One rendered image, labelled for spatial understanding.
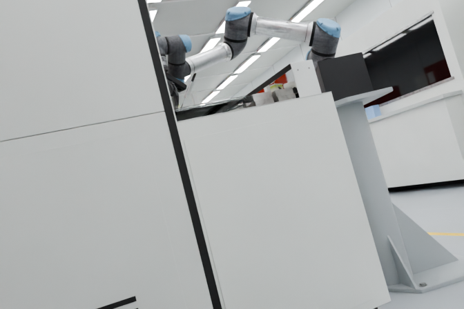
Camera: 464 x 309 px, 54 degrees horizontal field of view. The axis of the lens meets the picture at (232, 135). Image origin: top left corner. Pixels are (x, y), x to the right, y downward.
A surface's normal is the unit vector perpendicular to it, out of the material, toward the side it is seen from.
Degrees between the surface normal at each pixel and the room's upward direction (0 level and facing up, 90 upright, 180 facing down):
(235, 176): 90
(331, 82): 90
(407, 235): 90
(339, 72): 90
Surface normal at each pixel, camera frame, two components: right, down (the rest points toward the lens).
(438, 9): -0.91, 0.20
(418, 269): 0.13, -0.14
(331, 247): 0.33, -0.18
